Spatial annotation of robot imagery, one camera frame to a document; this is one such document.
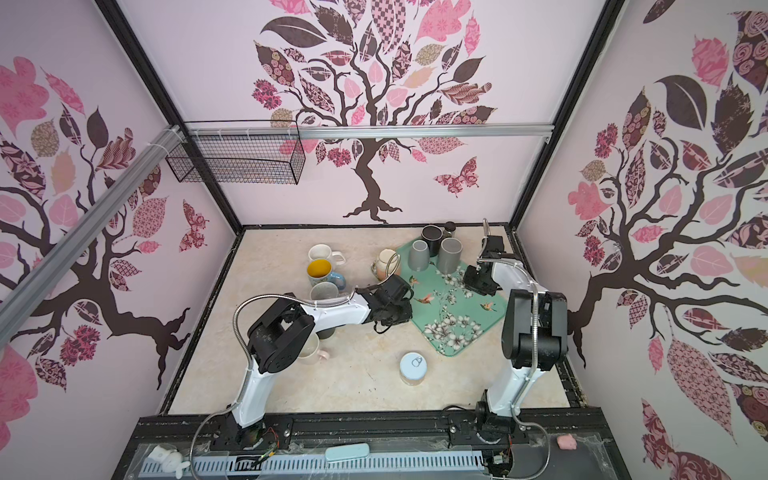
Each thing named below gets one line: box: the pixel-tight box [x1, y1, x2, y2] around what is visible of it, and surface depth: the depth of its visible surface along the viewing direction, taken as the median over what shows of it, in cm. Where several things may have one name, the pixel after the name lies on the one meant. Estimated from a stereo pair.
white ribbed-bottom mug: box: [308, 243, 345, 266], surface depth 105 cm
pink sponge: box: [557, 434, 577, 450], surface depth 72 cm
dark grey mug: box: [437, 237, 463, 275], surface depth 102 cm
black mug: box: [420, 224, 444, 257], surface depth 109 cm
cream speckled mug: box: [309, 281, 339, 300], surface depth 94 cm
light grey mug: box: [408, 239, 430, 272], surface depth 103 cm
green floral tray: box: [396, 242, 507, 357], surface depth 98 cm
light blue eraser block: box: [324, 443, 370, 461], surface depth 70 cm
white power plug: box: [148, 443, 191, 479], surface depth 69 cm
